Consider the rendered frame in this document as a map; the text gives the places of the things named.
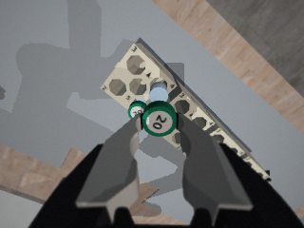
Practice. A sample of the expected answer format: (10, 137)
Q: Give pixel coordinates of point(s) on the beige bucket adapter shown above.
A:
(246, 157)
(123, 84)
(220, 133)
(185, 103)

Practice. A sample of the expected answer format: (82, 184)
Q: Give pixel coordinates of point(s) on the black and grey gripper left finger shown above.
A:
(107, 178)

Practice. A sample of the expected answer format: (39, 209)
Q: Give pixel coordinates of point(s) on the grey bench mat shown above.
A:
(56, 54)

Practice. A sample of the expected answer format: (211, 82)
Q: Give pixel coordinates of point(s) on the dark grey flat base plate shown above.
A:
(175, 76)

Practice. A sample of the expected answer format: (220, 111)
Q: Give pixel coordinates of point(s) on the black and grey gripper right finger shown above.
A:
(216, 178)

